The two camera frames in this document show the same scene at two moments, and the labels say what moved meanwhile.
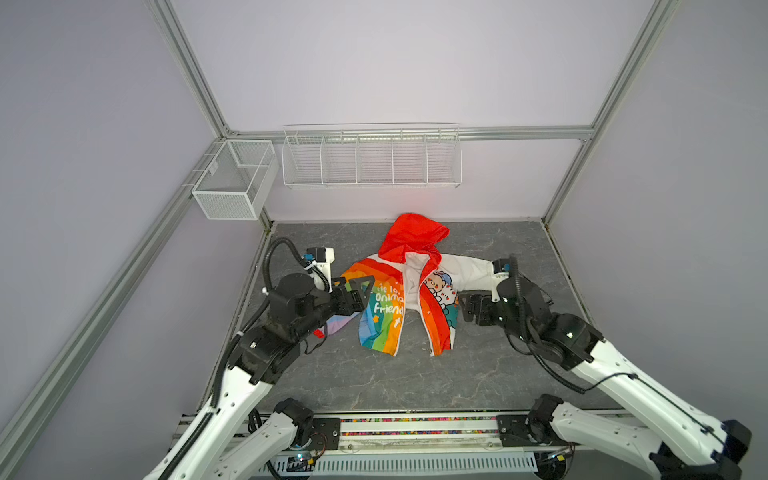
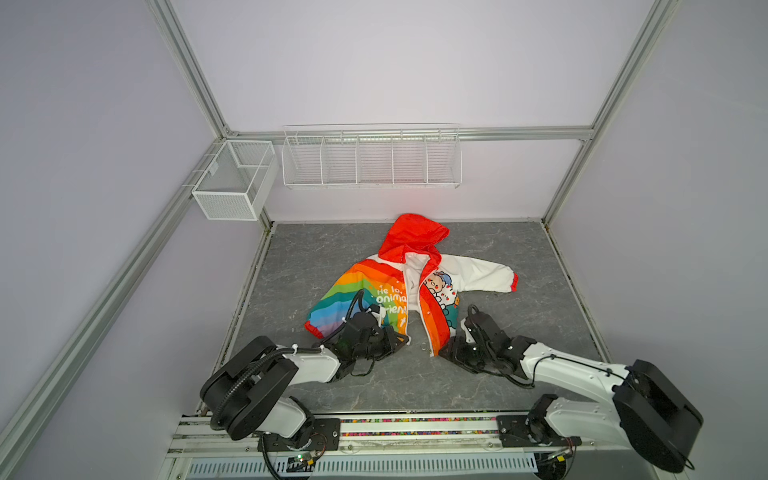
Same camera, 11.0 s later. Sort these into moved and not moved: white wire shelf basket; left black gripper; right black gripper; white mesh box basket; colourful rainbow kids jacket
Moved: left black gripper; right black gripper
Not moved: white mesh box basket; white wire shelf basket; colourful rainbow kids jacket
